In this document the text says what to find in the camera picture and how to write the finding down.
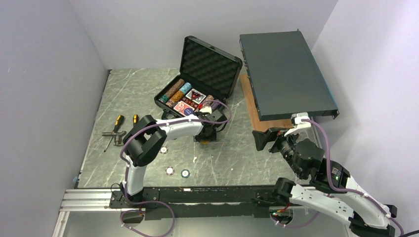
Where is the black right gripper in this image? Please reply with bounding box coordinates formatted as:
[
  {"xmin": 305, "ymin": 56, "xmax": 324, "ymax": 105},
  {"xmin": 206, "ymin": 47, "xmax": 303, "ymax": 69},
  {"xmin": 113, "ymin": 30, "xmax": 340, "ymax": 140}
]
[{"xmin": 251, "ymin": 125, "xmax": 304, "ymax": 177}]

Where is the white brown poker chip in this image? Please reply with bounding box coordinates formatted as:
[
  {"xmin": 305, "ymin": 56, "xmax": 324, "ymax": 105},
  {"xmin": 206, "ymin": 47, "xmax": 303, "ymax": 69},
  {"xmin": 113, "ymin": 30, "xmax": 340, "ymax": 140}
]
[
  {"xmin": 160, "ymin": 147, "xmax": 168, "ymax": 154},
  {"xmin": 166, "ymin": 167, "xmax": 174, "ymax": 176}
]

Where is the blue small blind button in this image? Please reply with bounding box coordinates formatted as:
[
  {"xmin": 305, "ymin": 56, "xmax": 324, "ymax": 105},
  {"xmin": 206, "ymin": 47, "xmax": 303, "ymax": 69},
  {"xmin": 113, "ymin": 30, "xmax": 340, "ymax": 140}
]
[{"xmin": 182, "ymin": 108, "xmax": 194, "ymax": 116}]

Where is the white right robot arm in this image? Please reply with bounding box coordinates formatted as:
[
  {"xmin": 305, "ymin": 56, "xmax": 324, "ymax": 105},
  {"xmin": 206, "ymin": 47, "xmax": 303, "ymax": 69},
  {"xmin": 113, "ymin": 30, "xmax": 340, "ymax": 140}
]
[{"xmin": 252, "ymin": 128, "xmax": 397, "ymax": 237}]

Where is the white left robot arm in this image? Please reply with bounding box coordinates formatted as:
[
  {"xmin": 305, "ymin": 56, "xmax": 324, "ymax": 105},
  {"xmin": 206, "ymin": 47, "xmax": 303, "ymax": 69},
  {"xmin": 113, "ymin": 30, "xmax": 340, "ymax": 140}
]
[{"xmin": 120, "ymin": 111, "xmax": 229, "ymax": 207}]

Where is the black poker set case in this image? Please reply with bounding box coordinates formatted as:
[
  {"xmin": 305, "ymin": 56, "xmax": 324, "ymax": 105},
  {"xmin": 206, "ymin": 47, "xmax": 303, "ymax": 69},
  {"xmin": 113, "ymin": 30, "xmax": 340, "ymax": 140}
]
[{"xmin": 154, "ymin": 36, "xmax": 243, "ymax": 119}]

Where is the wooden board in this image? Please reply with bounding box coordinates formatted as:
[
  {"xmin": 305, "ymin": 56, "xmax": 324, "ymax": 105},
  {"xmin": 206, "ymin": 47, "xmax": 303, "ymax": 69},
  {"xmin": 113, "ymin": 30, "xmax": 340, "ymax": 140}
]
[{"xmin": 239, "ymin": 74, "xmax": 293, "ymax": 132}]

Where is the purple chip stack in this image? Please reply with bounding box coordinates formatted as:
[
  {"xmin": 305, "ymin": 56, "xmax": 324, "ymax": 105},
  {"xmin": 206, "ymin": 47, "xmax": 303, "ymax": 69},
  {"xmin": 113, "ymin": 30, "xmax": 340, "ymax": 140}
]
[{"xmin": 210, "ymin": 100, "xmax": 221, "ymax": 112}]

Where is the red die in case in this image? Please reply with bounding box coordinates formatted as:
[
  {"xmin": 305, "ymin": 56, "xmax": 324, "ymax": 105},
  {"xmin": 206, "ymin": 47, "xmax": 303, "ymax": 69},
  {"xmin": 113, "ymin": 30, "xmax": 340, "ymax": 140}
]
[{"xmin": 181, "ymin": 97, "xmax": 199, "ymax": 109}]

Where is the brown blue chip row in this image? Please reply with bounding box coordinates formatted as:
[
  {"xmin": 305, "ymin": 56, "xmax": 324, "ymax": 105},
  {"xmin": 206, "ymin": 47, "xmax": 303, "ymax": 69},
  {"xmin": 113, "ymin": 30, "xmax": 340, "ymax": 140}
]
[{"xmin": 200, "ymin": 95, "xmax": 214, "ymax": 107}]

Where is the red playing card deck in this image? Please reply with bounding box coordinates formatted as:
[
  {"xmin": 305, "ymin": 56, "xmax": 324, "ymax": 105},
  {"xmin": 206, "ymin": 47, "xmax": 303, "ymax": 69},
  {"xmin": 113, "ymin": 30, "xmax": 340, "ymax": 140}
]
[{"xmin": 173, "ymin": 101, "xmax": 192, "ymax": 117}]

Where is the blue playing card deck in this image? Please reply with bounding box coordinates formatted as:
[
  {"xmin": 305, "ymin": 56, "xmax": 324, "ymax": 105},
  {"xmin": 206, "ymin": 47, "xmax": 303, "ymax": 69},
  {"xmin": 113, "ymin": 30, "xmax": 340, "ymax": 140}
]
[{"xmin": 185, "ymin": 88, "xmax": 207, "ymax": 105}]

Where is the teal poker chip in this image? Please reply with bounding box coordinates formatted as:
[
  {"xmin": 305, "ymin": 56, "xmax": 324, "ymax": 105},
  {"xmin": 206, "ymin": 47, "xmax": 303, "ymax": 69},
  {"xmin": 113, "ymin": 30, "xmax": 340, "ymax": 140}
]
[{"xmin": 181, "ymin": 169, "xmax": 190, "ymax": 178}]

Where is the orange yellow chip stack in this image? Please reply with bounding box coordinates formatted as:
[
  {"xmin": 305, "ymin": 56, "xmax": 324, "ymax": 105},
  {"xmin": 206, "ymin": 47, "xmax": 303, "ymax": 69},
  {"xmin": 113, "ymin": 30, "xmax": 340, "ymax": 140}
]
[{"xmin": 166, "ymin": 90, "xmax": 184, "ymax": 108}]

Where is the light blue chip stack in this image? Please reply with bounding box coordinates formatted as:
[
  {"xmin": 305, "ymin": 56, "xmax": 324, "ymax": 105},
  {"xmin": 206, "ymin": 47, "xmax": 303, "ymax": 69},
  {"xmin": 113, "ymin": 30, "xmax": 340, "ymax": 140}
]
[{"xmin": 179, "ymin": 82, "xmax": 192, "ymax": 95}]

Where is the brown grey chip row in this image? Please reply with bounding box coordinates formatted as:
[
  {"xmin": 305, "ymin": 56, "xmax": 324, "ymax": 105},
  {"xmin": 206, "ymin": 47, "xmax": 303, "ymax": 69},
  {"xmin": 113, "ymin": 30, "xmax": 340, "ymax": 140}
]
[{"xmin": 159, "ymin": 79, "xmax": 185, "ymax": 103}]

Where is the dark teal rack server box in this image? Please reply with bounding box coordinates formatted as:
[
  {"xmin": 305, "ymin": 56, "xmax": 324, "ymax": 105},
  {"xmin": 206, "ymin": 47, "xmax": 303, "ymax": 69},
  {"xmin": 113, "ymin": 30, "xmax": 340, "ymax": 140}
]
[{"xmin": 239, "ymin": 30, "xmax": 339, "ymax": 121}]

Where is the grey metal pipe fitting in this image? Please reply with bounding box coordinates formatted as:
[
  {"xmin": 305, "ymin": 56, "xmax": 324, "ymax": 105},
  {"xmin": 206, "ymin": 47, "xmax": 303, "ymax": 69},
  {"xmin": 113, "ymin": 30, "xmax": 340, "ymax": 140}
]
[{"xmin": 101, "ymin": 130, "xmax": 126, "ymax": 146}]

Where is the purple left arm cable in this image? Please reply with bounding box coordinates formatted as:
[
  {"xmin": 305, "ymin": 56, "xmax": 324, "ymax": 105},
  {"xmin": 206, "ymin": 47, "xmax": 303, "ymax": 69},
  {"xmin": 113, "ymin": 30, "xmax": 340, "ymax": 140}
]
[{"xmin": 119, "ymin": 99, "xmax": 232, "ymax": 237}]

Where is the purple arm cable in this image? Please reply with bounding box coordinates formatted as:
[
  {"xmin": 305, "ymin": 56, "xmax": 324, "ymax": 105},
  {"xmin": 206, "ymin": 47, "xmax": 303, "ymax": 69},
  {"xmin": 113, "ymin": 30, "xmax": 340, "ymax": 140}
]
[
  {"xmin": 299, "ymin": 118, "xmax": 406, "ymax": 237},
  {"xmin": 119, "ymin": 99, "xmax": 232, "ymax": 237}
]

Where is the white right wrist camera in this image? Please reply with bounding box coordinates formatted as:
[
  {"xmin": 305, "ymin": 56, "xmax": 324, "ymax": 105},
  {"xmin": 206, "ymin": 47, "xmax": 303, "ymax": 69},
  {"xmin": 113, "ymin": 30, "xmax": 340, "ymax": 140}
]
[{"xmin": 285, "ymin": 112, "xmax": 311, "ymax": 137}]

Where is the orange black handled screwdriver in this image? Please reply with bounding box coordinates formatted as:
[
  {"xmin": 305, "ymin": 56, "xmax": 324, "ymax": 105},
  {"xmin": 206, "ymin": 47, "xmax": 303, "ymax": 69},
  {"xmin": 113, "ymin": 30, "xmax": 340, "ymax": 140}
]
[{"xmin": 132, "ymin": 114, "xmax": 139, "ymax": 125}]

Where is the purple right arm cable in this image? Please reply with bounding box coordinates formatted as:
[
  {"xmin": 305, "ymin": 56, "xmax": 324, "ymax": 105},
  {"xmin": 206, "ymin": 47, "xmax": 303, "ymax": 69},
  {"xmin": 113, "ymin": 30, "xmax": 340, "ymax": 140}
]
[{"xmin": 299, "ymin": 118, "xmax": 406, "ymax": 237}]

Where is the black yellow handled screwdriver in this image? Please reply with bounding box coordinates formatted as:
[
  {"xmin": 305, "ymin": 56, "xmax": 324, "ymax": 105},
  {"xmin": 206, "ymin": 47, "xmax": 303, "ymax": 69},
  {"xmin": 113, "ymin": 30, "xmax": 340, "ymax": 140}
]
[{"xmin": 103, "ymin": 115, "xmax": 125, "ymax": 152}]

